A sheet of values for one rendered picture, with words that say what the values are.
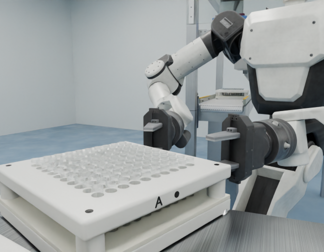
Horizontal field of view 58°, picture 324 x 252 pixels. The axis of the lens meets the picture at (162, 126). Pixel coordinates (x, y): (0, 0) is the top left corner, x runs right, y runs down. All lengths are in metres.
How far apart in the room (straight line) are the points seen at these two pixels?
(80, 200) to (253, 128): 0.33
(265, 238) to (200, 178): 0.11
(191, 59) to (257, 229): 0.71
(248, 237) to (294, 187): 0.45
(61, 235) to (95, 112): 6.53
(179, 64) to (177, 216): 0.71
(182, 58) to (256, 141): 0.54
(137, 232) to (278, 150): 0.33
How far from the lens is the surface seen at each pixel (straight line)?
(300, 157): 0.68
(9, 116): 6.33
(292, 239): 0.42
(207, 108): 1.83
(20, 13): 6.63
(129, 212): 0.30
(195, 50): 1.02
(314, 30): 0.83
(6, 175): 0.44
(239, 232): 0.41
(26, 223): 0.40
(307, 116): 0.67
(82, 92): 7.10
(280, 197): 0.82
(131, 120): 6.19
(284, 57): 0.85
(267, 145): 0.57
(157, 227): 0.36
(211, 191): 0.44
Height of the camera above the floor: 1.03
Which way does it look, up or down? 9 degrees down
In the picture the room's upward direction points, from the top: straight up
